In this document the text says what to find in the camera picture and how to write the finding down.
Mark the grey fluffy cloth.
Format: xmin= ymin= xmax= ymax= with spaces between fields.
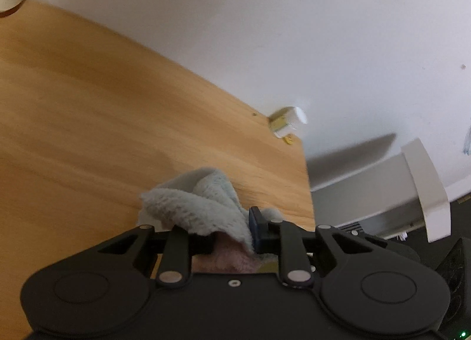
xmin=139 ymin=167 xmax=285 ymax=274

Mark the white wall heater unit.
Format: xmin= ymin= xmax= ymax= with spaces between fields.
xmin=307 ymin=137 xmax=452 ymax=243

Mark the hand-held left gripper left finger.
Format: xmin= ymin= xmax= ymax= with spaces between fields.
xmin=96 ymin=224 xmax=215 ymax=288

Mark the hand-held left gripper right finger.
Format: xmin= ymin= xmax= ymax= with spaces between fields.
xmin=248 ymin=206 xmax=374 ymax=289

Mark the white pill bottle yellow label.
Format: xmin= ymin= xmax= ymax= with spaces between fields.
xmin=268 ymin=106 xmax=308 ymax=139

